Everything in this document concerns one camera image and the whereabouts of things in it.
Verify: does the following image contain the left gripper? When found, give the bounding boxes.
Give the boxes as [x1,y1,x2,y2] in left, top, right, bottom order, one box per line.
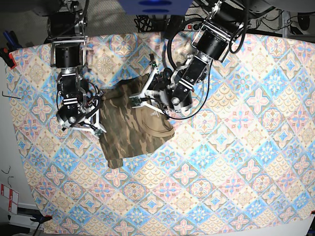
[150,80,172,106]

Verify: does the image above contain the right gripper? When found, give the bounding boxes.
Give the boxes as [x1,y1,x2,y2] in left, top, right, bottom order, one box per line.
[73,104,96,128]

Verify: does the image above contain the camouflage T-shirt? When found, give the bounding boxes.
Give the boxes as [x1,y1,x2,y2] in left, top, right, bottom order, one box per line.
[99,74,175,169]

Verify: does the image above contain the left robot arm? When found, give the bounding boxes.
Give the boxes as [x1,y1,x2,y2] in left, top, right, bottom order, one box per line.
[145,0,275,115]

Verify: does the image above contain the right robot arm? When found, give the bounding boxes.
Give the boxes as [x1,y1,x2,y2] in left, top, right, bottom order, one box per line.
[47,0,97,130]

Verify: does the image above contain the black allen key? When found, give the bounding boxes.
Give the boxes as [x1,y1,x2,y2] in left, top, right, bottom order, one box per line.
[2,91,21,99]

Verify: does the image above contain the red white label tag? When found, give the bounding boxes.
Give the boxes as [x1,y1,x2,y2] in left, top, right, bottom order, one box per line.
[0,183,19,214]

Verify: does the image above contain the black orange clamp bottom left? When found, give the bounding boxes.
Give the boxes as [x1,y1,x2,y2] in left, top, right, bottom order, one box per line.
[30,213,52,235]

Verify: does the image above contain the patterned tile tablecloth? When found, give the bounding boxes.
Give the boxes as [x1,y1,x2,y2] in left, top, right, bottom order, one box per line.
[5,34,315,236]

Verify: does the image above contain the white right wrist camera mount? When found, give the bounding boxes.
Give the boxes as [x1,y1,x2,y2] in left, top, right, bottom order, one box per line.
[61,89,108,136]

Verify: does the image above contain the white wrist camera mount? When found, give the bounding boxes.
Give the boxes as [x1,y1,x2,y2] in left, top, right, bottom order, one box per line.
[61,89,108,136]
[129,54,169,119]

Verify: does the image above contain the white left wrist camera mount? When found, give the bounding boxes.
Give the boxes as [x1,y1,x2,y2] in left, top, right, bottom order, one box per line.
[129,54,169,119]

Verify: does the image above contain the tangled black cables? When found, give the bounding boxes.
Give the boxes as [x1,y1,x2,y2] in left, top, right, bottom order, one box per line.
[134,15,155,33]

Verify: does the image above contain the black post under mount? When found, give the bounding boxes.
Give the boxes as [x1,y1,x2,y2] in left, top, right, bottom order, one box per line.
[162,15,184,40]

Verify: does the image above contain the power strip with red switch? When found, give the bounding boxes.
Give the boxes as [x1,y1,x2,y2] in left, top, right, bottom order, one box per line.
[184,22,200,31]

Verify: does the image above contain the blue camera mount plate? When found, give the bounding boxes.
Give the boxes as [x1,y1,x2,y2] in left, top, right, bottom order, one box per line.
[118,0,192,15]

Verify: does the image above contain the blue handled clamp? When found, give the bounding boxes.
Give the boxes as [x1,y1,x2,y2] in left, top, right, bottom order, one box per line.
[3,30,22,51]

